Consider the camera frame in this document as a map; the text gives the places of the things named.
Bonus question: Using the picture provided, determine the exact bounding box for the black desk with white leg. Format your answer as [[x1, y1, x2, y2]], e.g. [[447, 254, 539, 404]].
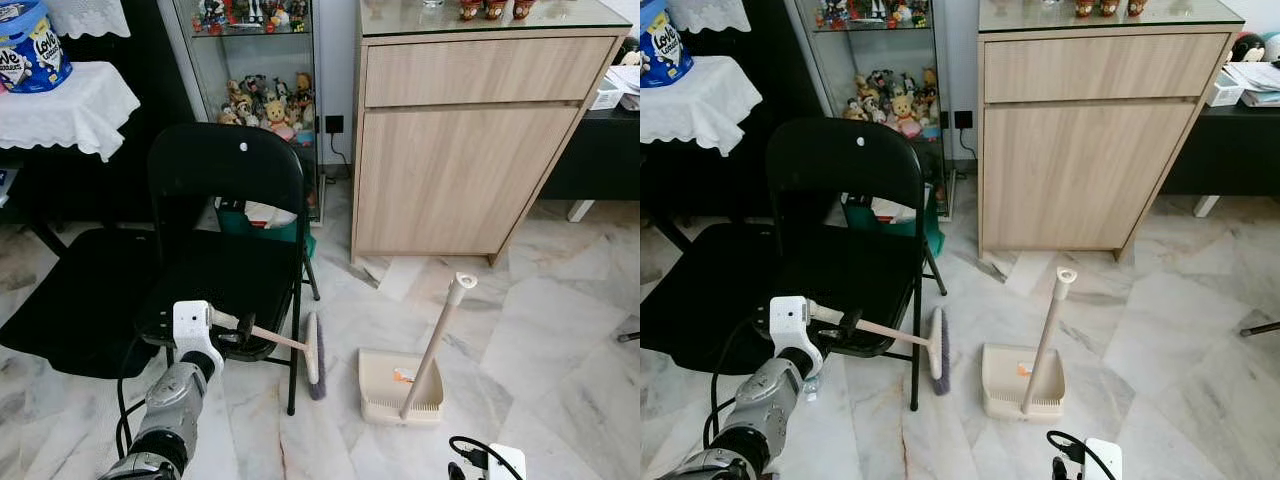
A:
[[540, 100, 641, 223], [1160, 100, 1280, 219]]

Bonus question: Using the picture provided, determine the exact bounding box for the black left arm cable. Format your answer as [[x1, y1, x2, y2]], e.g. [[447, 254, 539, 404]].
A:
[[703, 320, 776, 451], [114, 335, 179, 459]]

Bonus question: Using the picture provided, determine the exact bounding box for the light wooden cabinet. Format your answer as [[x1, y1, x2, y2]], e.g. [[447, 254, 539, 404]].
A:
[[350, 0, 634, 267], [977, 0, 1246, 262]]

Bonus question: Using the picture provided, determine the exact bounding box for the teal bin with white paper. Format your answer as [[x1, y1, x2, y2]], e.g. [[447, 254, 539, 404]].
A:
[[216, 200, 317, 259], [842, 195, 944, 256]]

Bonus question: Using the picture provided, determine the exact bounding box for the white paper stack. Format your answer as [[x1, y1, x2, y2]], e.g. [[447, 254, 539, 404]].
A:
[[1225, 62, 1280, 108], [606, 64, 641, 101]]

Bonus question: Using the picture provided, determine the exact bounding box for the black round plush toy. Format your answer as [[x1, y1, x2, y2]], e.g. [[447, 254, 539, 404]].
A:
[[1228, 32, 1269, 65]]

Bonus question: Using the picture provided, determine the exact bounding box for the beige broom with purple bristles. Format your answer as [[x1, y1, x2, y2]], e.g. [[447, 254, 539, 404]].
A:
[[808, 300, 952, 397], [208, 306, 329, 402]]

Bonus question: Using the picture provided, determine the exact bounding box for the large white lace tablecloth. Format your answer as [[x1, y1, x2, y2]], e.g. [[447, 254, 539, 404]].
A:
[[0, 62, 142, 163], [640, 55, 764, 158]]

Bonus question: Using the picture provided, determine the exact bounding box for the black table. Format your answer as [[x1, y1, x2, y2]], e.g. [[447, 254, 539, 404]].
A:
[[640, 35, 816, 253], [0, 40, 196, 259]]

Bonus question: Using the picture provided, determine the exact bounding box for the blue printed tin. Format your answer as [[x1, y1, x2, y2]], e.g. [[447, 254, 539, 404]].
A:
[[640, 0, 695, 89], [0, 0, 74, 95]]

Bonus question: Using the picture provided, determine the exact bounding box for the black fabric case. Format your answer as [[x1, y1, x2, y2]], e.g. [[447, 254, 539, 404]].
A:
[[640, 222, 791, 376], [0, 228, 166, 380]]

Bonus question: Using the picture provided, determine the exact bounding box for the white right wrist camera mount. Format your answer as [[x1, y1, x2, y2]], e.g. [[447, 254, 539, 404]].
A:
[[1083, 438, 1123, 480], [487, 444, 528, 480]]

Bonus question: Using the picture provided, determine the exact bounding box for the beige long-handled dustpan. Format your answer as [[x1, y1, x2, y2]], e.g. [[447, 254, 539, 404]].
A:
[[981, 266, 1079, 422], [358, 272, 479, 427]]

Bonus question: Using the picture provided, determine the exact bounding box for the black folding chair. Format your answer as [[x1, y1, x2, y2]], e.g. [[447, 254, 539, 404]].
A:
[[135, 122, 322, 417], [765, 118, 948, 412]]

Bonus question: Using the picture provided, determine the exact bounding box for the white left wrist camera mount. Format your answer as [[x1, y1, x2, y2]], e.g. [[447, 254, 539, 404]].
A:
[[172, 300, 227, 373], [769, 295, 824, 376]]

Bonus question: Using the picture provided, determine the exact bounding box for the small white lace cloth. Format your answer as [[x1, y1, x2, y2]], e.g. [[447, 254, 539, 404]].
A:
[[667, 0, 753, 35], [44, 0, 132, 40]]

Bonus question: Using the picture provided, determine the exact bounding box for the glass display cabinet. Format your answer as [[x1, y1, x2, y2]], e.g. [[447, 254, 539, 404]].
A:
[[785, 0, 951, 219], [158, 0, 327, 223]]

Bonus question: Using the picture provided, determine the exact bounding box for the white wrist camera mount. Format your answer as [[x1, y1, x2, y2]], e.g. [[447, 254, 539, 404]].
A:
[[487, 444, 528, 480], [769, 295, 824, 376], [1083, 438, 1123, 480], [172, 300, 227, 373]]

